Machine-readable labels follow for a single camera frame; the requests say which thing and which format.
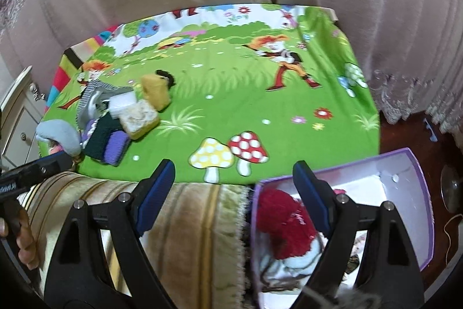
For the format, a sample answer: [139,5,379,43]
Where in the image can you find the dark green knitted glove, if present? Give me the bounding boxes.
[85,111,125,165]

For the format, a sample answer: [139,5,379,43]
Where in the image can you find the white ornate nightstand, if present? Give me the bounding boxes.
[0,66,47,168]

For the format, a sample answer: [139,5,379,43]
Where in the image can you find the purple cardboard box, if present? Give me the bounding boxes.
[249,147,434,309]

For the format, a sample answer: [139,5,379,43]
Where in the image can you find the purple knitted cloth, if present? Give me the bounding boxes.
[81,119,133,167]

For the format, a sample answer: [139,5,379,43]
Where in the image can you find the striped beige blanket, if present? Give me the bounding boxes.
[14,171,254,309]

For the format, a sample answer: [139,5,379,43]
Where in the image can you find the white patterned cloth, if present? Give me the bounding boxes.
[260,269,308,293]

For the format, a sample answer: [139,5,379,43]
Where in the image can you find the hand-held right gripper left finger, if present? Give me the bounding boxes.
[43,159,178,309]

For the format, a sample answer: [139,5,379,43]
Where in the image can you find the dark red knitted hat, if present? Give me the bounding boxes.
[256,188,322,261]

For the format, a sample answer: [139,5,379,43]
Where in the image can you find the leopard print cloth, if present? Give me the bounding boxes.
[345,253,361,275]

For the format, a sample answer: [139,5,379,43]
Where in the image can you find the green cartoon printed blanket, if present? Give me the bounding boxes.
[38,3,380,184]

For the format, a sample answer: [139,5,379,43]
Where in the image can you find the light blue terry towel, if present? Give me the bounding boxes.
[258,244,326,277]

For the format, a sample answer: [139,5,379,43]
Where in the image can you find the light blue fleece cloth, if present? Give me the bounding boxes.
[35,119,82,156]

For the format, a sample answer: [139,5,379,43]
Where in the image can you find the grey herringbone cloth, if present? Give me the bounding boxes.
[77,85,120,130]

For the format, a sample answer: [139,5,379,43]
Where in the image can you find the yellow fluffy cloth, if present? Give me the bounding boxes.
[119,100,160,140]

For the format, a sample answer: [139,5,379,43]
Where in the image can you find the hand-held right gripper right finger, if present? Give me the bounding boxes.
[292,160,425,309]

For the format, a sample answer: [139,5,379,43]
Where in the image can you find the small blue floor object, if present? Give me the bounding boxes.
[423,118,438,142]

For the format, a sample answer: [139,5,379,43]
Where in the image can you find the white cable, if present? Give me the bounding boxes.
[443,213,463,248]

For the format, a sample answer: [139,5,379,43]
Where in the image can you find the yellow knitted cloth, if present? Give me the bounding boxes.
[139,69,176,112]

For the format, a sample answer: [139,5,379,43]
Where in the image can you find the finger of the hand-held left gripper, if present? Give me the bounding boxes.
[18,151,75,187]

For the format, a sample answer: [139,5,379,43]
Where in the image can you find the person's left hand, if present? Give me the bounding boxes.
[0,213,40,270]

